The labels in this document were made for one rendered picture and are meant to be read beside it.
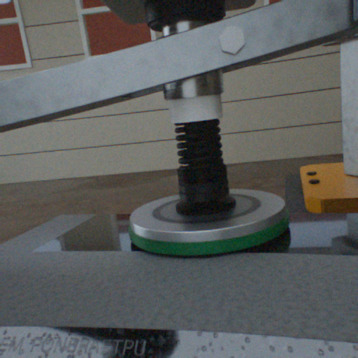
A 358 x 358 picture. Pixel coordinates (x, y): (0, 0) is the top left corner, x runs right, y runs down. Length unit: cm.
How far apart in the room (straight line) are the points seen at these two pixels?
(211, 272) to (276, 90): 617
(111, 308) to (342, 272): 22
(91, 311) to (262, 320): 15
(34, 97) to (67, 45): 665
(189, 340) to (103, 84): 30
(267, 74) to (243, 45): 608
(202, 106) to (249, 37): 10
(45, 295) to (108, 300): 7
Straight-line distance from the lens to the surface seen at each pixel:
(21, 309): 44
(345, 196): 106
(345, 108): 127
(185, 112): 51
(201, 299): 39
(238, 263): 45
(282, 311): 36
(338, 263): 45
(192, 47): 49
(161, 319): 36
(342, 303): 38
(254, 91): 654
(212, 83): 51
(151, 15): 53
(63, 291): 45
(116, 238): 59
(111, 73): 50
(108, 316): 39
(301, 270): 43
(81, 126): 709
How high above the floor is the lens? 104
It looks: 10 degrees down
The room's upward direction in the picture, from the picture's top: 7 degrees counter-clockwise
